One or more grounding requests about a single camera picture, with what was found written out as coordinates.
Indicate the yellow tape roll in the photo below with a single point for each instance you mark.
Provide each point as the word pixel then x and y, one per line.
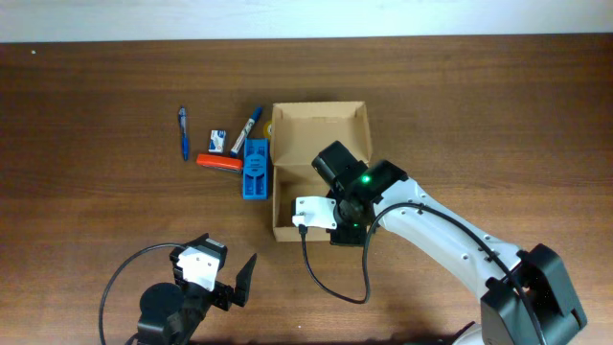
pixel 267 130

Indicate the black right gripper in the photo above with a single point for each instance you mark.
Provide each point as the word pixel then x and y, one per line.
pixel 346 235

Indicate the blue ballpoint pen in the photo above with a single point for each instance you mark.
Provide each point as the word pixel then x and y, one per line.
pixel 182 121

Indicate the orange stapler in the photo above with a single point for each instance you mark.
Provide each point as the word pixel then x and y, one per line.
pixel 219 162

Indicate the blue plastic battery holder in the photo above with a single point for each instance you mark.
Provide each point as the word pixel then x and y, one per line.
pixel 255 169

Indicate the cardboard box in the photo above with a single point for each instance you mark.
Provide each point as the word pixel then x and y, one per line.
pixel 299 132

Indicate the small white staples box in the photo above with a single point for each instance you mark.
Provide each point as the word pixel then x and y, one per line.
pixel 217 141

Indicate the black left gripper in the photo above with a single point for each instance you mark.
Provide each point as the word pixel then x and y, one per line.
pixel 222 294

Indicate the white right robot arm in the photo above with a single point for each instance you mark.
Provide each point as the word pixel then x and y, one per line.
pixel 525 297

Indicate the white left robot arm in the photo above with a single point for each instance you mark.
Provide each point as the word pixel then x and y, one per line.
pixel 171 312

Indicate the blue white marker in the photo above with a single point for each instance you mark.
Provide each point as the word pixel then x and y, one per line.
pixel 245 132

